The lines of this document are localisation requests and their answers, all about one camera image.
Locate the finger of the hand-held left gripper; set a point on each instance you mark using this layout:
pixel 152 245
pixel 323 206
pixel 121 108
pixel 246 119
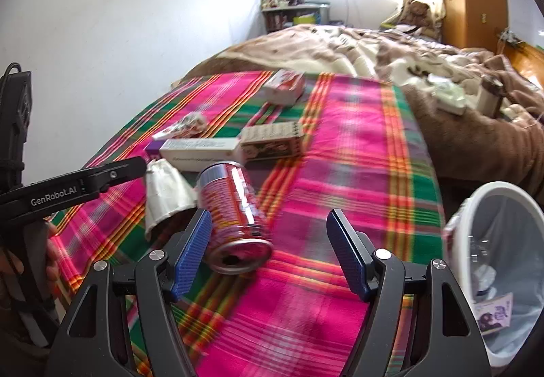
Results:
pixel 119 173

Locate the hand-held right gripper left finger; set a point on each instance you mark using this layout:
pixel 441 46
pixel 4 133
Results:
pixel 193 253

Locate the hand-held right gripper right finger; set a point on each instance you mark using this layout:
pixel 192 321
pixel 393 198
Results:
pixel 348 253

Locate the white paper bag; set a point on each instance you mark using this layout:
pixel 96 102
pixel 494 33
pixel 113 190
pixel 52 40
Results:
pixel 168 194

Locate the red drink can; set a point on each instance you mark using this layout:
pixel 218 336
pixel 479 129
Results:
pixel 229 198

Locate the white trash bin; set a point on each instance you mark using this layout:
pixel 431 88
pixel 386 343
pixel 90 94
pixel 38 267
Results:
pixel 467 211

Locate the white paper towel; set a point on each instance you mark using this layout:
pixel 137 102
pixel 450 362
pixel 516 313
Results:
pixel 484 279

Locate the small purple box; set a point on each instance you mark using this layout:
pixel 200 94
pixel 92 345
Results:
pixel 493 313

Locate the person's left hand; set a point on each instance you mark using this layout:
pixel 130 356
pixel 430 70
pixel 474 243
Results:
pixel 52 258

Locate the long white purple box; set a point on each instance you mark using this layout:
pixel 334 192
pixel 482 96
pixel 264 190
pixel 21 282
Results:
pixel 195 149

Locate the pink green plaid cloth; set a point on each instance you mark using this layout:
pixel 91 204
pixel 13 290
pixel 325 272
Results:
pixel 331 173

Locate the crumpled patterned snack wrapper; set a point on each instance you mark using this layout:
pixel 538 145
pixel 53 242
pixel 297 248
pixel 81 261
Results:
pixel 191 124

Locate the brown patterned box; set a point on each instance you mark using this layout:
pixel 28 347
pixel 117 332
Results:
pixel 272 141

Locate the red white box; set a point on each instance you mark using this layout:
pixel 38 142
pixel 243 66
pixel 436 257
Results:
pixel 282 87

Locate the white green tissue box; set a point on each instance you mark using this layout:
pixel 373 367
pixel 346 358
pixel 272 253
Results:
pixel 450 98

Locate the brown patterned blanket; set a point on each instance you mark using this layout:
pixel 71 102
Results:
pixel 340 45

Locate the brown white thermos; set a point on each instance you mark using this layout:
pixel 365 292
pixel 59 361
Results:
pixel 488 96

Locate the cluttered shelf desk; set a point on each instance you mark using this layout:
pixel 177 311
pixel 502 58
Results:
pixel 293 17

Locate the brown teddy bear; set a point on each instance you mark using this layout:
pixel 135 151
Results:
pixel 414 13

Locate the wooden headboard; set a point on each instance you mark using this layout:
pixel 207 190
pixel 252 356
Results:
pixel 529 62

